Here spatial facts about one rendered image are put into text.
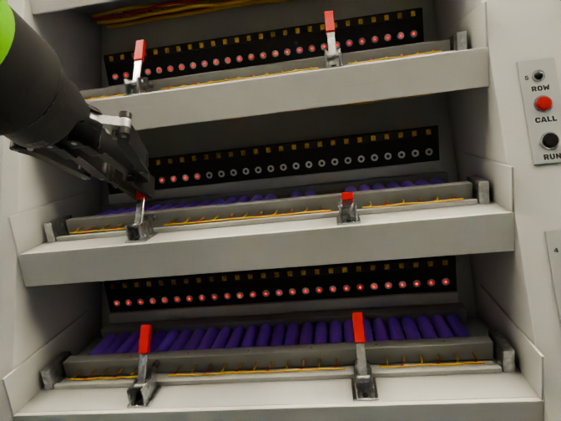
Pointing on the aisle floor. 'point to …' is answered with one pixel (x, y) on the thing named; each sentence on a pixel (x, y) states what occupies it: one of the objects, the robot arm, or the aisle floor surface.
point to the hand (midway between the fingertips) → (133, 180)
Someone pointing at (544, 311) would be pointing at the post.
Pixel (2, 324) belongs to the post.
